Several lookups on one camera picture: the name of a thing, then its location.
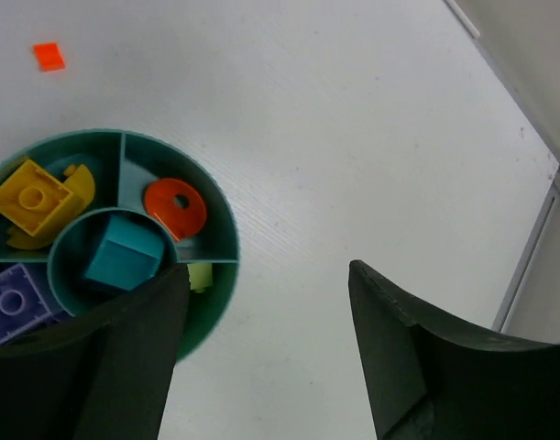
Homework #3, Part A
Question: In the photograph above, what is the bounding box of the teal round divided container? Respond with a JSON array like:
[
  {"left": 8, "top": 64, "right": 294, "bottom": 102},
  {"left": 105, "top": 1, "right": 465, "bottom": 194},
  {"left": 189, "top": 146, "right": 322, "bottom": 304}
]
[{"left": 0, "top": 129, "right": 239, "bottom": 358}]

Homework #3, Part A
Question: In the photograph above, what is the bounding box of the teal oval lego piece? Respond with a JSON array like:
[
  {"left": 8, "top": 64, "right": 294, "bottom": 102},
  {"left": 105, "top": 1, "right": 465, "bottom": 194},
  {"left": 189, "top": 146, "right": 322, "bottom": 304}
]
[{"left": 82, "top": 212, "right": 166, "bottom": 294}]

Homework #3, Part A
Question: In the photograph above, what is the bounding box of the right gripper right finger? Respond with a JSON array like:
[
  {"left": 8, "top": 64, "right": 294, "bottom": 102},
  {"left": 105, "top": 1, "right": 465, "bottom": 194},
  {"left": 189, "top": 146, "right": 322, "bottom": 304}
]
[{"left": 348, "top": 260, "right": 560, "bottom": 439}]

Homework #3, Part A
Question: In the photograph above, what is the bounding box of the light green lego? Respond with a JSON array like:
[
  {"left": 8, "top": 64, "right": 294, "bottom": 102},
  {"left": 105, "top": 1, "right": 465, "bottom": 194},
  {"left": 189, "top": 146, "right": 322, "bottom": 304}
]
[{"left": 187, "top": 262, "right": 214, "bottom": 292}]

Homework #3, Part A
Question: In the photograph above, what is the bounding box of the yellow orange square lego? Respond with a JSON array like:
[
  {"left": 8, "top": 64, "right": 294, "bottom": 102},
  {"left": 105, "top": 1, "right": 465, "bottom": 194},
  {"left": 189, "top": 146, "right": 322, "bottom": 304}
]
[{"left": 0, "top": 159, "right": 84, "bottom": 237}]

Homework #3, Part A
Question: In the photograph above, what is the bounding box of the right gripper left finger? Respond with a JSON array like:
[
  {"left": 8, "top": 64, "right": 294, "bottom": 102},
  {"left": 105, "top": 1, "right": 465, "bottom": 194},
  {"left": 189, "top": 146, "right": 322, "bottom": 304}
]
[{"left": 0, "top": 263, "right": 190, "bottom": 439}]

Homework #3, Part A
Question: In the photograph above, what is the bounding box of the tiny orange lego top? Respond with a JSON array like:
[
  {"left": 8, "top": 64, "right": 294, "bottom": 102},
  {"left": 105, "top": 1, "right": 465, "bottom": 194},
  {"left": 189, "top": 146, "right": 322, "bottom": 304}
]
[{"left": 32, "top": 42, "right": 66, "bottom": 72}]

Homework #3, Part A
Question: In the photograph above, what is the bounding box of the lavender square lego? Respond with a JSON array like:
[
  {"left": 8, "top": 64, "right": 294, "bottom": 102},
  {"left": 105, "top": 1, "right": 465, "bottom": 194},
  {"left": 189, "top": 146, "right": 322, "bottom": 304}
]
[{"left": 0, "top": 263, "right": 67, "bottom": 346}]

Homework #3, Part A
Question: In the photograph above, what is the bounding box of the orange round lego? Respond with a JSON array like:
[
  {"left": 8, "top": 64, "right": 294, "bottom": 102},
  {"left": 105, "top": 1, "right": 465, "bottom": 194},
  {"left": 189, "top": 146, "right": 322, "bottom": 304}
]
[{"left": 143, "top": 178, "right": 207, "bottom": 242}]

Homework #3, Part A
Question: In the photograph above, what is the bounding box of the aluminium rail right side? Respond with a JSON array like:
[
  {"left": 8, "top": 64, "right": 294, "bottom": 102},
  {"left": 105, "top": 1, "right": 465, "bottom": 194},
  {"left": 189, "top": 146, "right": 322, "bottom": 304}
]
[{"left": 491, "top": 169, "right": 560, "bottom": 333}]

